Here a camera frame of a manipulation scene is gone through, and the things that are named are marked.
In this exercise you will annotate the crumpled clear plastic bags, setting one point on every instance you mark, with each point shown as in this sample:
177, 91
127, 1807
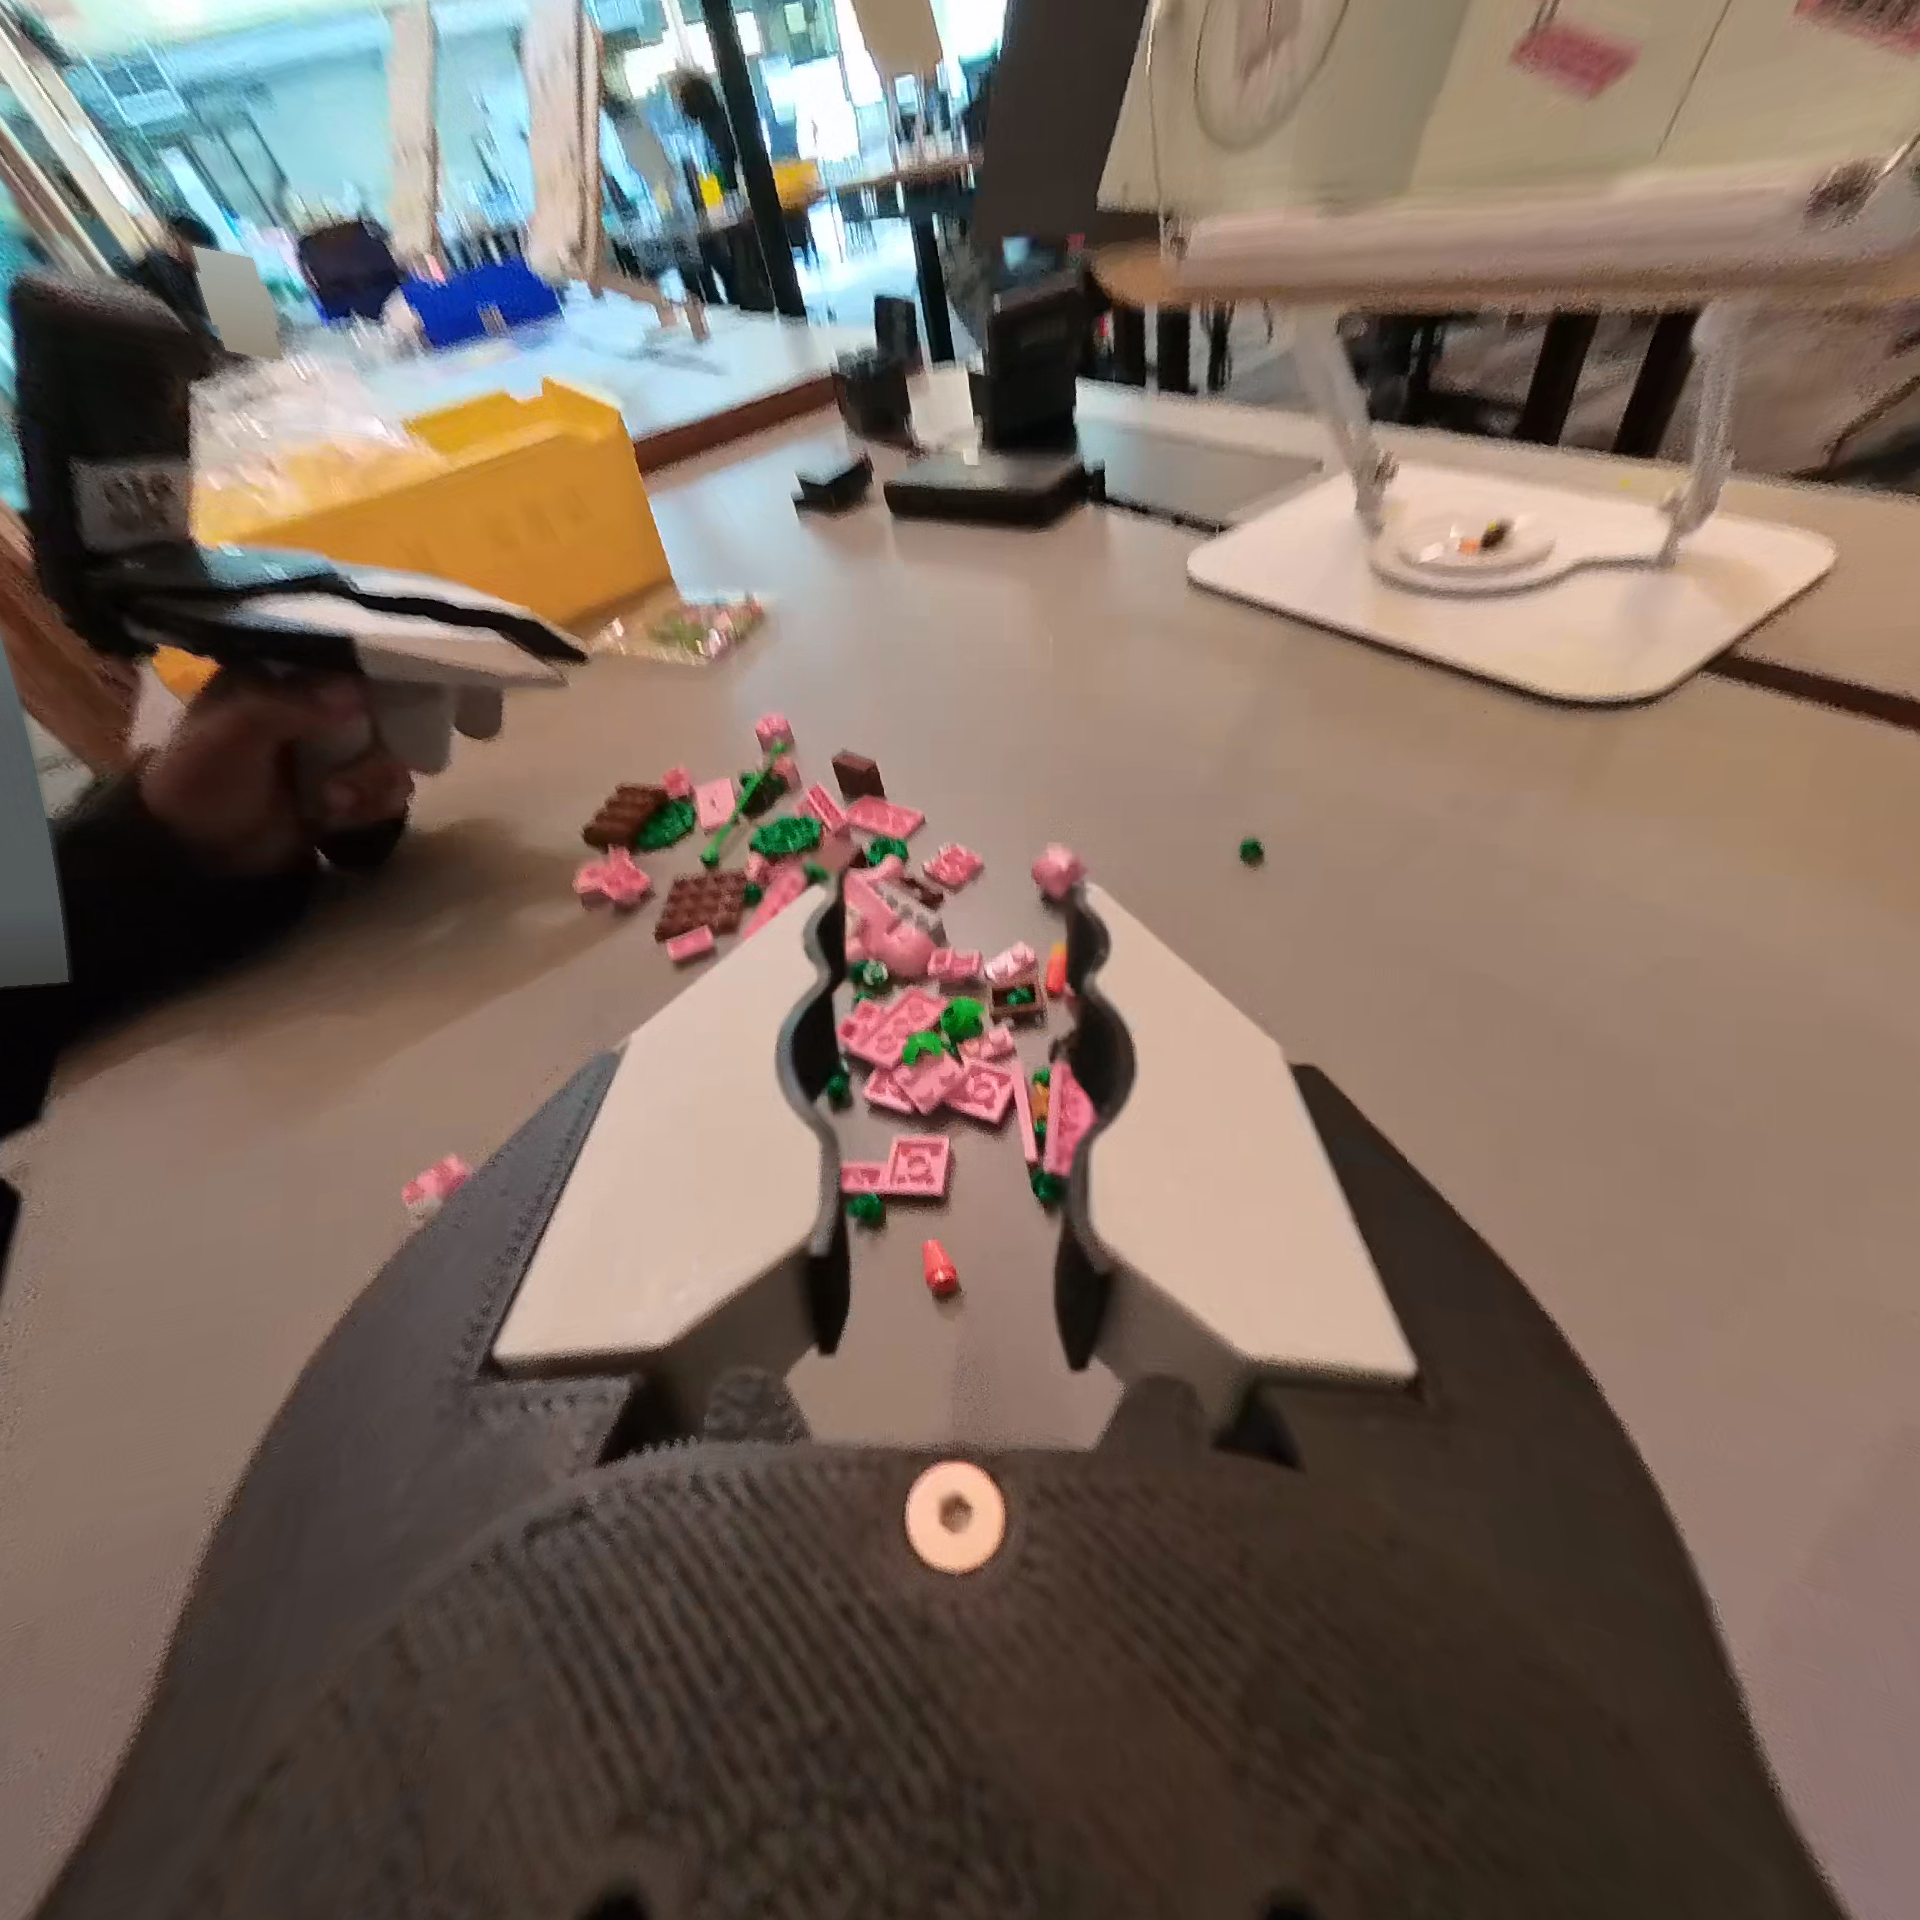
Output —
285, 422

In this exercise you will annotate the yellow plastic bin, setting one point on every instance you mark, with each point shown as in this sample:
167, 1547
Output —
511, 510

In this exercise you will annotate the pink smiling face tile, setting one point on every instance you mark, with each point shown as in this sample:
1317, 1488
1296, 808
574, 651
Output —
717, 804

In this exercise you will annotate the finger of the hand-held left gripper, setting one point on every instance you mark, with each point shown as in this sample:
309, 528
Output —
360, 579
464, 657

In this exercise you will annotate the brick instruction booklet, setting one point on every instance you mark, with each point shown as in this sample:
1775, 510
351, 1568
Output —
1425, 91

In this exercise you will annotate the black charging dock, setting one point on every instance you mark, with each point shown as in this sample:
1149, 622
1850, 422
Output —
1031, 359

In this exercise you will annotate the pink flower brick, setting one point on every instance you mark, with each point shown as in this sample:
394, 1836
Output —
1058, 870

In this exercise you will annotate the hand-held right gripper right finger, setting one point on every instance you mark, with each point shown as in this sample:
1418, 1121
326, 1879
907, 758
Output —
1243, 1214

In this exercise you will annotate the white book stand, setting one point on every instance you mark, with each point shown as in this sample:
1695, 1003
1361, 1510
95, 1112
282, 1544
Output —
1622, 599

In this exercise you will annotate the flat black box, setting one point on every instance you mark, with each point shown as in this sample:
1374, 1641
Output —
991, 492

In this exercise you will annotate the small orange black toy piece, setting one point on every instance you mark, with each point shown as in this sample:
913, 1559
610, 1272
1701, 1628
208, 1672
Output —
1488, 531

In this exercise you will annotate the brown arch brick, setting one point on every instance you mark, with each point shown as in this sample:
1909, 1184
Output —
857, 774

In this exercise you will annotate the person's left hand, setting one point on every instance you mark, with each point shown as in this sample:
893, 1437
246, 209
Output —
255, 780

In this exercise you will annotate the green vine piece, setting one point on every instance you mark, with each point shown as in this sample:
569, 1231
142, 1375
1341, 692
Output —
744, 820

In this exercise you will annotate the black partition panel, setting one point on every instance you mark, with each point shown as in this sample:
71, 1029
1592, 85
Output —
1049, 107

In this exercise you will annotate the long pink plate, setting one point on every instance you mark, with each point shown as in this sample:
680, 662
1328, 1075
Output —
435, 1182

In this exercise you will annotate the pile of pink toy bricks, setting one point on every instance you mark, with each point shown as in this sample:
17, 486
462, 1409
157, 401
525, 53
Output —
915, 1036

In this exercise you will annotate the black ceiling pole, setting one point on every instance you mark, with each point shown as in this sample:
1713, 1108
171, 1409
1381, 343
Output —
751, 150

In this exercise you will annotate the short cardboard board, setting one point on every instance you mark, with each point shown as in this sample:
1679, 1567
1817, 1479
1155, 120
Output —
414, 107

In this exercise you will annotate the brown square plate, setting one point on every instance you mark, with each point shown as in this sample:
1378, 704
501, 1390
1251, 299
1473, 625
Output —
702, 904
623, 815

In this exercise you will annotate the small clear plastic bag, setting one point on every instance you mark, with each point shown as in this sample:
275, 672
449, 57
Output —
681, 627

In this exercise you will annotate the black charger cube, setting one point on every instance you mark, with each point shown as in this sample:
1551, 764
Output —
874, 399

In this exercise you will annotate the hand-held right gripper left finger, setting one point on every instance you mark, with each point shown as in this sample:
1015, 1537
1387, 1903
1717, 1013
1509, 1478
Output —
674, 1201

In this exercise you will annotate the small black battery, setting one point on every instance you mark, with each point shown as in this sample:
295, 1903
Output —
833, 483

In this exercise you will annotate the tall cardboard board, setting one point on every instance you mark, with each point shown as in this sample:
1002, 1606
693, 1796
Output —
562, 135

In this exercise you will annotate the green web piece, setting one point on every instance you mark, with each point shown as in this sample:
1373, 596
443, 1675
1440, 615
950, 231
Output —
785, 837
667, 829

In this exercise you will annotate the blue plastic bin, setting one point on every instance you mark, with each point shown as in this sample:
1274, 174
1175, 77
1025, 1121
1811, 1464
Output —
480, 304

